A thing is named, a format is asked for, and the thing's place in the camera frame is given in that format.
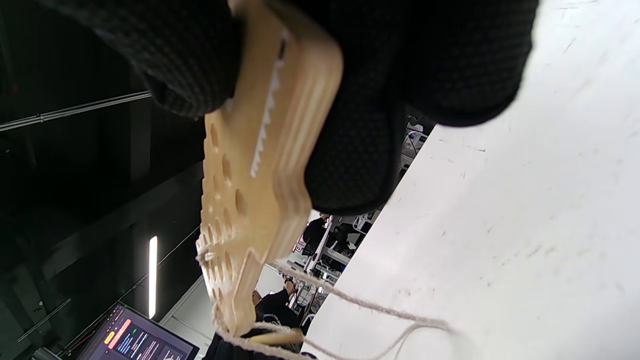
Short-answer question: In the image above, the wooden crocodile lacing toy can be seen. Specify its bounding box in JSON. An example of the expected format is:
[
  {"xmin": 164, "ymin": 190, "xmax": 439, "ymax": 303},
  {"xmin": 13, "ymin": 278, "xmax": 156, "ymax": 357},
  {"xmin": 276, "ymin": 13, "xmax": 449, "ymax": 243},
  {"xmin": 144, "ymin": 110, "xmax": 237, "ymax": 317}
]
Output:
[{"xmin": 195, "ymin": 0, "xmax": 345, "ymax": 338}]

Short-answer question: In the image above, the aluminium frame post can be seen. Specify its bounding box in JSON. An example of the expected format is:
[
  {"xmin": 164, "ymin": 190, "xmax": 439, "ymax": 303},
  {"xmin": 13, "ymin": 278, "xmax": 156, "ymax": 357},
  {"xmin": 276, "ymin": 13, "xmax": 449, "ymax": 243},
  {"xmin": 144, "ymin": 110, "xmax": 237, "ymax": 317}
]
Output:
[{"xmin": 305, "ymin": 220, "xmax": 335, "ymax": 273}]

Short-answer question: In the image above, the person's left hand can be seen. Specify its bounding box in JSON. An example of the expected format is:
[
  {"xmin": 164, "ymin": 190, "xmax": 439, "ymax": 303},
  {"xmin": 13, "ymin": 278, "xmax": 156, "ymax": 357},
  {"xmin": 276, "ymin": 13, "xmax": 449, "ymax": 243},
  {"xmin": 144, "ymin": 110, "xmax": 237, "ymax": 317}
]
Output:
[{"xmin": 205, "ymin": 327, "xmax": 317, "ymax": 360}]

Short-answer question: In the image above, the cream rope with wooden needle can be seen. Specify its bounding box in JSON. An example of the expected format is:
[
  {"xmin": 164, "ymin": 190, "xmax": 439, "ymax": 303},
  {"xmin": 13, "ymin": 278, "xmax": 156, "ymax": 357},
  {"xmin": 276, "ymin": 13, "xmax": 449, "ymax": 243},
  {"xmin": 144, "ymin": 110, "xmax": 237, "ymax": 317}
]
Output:
[{"xmin": 197, "ymin": 250, "xmax": 453, "ymax": 360}]

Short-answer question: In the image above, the person's right hand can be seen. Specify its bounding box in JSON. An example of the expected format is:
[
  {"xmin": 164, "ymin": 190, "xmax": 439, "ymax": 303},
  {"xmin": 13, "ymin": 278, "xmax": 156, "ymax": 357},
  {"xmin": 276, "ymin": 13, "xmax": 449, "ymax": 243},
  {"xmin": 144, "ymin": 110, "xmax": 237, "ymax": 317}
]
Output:
[{"xmin": 40, "ymin": 0, "xmax": 540, "ymax": 216}]

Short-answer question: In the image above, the white ceiling strip light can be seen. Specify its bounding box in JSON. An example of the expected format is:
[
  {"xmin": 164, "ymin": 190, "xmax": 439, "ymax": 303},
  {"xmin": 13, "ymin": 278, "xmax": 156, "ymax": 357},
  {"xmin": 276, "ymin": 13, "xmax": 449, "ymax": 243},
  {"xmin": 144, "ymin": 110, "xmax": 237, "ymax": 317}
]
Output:
[{"xmin": 149, "ymin": 236, "xmax": 158, "ymax": 319}]

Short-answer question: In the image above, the monitor with dark screen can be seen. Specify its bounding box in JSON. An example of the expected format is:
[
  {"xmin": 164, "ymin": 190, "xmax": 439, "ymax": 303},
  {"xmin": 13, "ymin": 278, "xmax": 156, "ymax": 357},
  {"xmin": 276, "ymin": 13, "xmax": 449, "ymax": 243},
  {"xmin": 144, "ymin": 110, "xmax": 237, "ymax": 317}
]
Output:
[{"xmin": 75, "ymin": 302, "xmax": 201, "ymax": 360}]

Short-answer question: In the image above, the grey ceiling conduit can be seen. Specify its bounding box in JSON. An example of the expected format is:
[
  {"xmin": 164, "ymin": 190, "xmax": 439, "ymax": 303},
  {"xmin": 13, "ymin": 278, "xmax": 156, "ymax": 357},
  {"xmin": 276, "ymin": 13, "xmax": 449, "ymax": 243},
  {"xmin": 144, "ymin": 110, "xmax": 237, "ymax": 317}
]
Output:
[{"xmin": 0, "ymin": 91, "xmax": 152, "ymax": 132}]

